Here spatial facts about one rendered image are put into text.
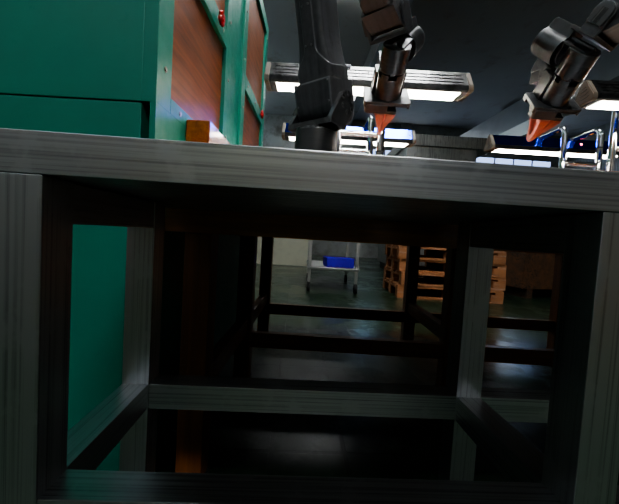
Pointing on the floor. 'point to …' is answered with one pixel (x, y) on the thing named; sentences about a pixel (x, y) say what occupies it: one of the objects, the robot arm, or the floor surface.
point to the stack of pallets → (395, 271)
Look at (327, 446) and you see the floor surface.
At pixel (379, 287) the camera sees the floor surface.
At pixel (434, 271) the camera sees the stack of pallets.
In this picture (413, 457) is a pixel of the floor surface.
